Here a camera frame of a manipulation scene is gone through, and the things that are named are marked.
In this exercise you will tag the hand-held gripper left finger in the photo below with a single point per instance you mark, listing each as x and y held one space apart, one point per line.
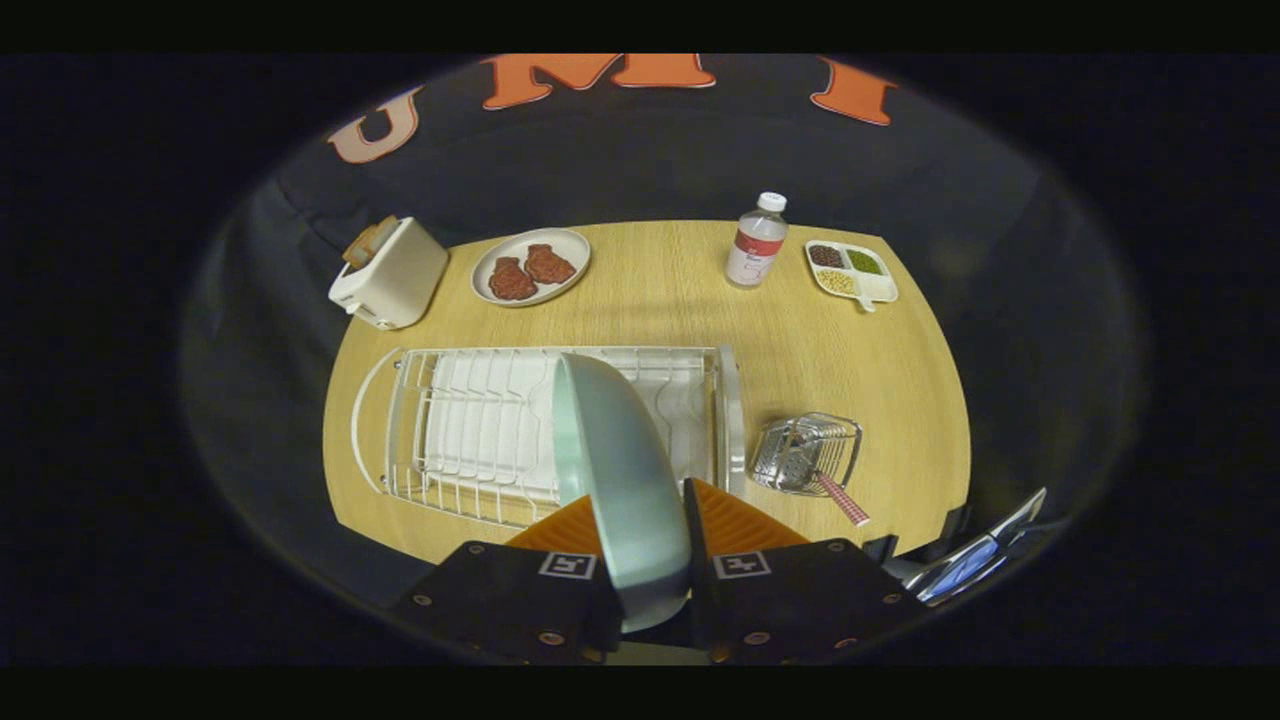
500 600

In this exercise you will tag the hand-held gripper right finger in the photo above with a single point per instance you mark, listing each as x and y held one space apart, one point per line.
800 600

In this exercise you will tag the mint green plate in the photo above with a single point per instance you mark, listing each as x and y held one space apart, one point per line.
630 480

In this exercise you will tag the beige oval plate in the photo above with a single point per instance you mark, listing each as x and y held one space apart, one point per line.
560 250

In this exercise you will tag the white drain tray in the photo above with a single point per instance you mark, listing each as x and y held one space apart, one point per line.
480 430

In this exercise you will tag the yellow bean pile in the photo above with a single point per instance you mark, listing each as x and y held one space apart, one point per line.
836 282

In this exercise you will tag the brown meat piece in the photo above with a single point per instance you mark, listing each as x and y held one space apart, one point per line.
512 280
550 264

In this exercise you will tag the white divided tray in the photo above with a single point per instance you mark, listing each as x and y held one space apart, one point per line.
880 288

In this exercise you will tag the cream toaster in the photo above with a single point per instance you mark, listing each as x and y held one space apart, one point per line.
395 280

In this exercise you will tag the green bean pile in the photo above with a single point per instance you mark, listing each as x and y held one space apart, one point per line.
865 262

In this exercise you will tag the red bean pile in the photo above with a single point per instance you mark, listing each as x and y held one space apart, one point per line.
826 256

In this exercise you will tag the clear bottle red label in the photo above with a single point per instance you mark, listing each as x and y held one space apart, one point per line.
755 250

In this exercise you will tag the bread slice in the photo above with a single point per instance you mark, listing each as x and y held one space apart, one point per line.
368 242

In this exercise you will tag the black backdrop cloth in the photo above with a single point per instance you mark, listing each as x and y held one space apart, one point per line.
650 160

